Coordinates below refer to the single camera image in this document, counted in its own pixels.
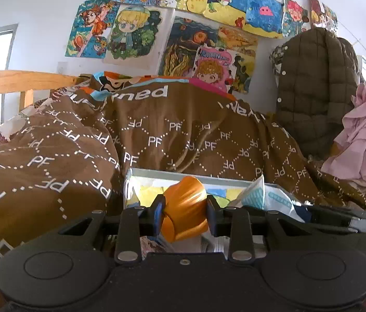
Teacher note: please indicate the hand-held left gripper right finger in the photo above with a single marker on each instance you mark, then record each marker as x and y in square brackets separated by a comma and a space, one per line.
[211, 214]

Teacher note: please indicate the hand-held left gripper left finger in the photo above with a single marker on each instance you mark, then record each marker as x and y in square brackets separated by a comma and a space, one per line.
[159, 209]

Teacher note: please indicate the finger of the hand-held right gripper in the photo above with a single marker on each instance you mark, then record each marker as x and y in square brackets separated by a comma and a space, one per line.
[348, 214]
[339, 227]

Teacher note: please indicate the orange ribbed soft roll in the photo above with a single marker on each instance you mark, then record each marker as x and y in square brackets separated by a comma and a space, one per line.
[186, 204]

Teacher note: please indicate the white printed sock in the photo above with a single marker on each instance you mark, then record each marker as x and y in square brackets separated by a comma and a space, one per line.
[150, 243]

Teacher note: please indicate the grey box with cartoon lining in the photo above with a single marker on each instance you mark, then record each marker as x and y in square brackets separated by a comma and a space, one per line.
[150, 174]

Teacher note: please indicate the striped blue white garment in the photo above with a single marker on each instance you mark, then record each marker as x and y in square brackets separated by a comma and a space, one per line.
[277, 201]

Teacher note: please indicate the pink cloth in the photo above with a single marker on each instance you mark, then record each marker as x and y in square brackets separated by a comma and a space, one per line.
[361, 143]

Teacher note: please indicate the brown printed blanket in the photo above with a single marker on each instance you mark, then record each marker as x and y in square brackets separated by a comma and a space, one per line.
[186, 130]

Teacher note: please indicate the brown puffer jacket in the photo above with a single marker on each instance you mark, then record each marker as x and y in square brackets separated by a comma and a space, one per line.
[309, 87]

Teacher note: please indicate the pink cartoon boy poster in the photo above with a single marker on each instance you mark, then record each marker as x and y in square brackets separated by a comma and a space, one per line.
[210, 71]

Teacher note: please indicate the grey floral fabric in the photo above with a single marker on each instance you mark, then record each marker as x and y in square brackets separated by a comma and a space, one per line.
[277, 60]

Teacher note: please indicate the dark blue swirl painting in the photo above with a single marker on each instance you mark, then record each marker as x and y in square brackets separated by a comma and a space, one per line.
[183, 39]

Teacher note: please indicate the yellow orange landscape painting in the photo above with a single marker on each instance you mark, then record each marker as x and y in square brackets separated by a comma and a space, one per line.
[238, 39]

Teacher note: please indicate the colourful character drawing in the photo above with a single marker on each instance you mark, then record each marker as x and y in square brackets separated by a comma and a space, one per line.
[322, 13]

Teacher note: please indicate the red-haired character drawing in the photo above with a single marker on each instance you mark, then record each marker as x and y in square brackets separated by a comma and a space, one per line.
[295, 16]

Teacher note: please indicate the blue painting with pink creature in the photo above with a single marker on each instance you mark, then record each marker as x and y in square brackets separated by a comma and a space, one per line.
[264, 9]

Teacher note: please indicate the blond boy wall poster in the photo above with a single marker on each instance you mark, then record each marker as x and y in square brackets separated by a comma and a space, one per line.
[131, 29]

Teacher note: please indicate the orange-haired girl wall poster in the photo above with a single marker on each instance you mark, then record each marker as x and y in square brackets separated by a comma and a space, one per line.
[88, 29]

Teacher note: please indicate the wooden bed rail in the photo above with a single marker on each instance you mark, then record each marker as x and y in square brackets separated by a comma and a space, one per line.
[14, 81]

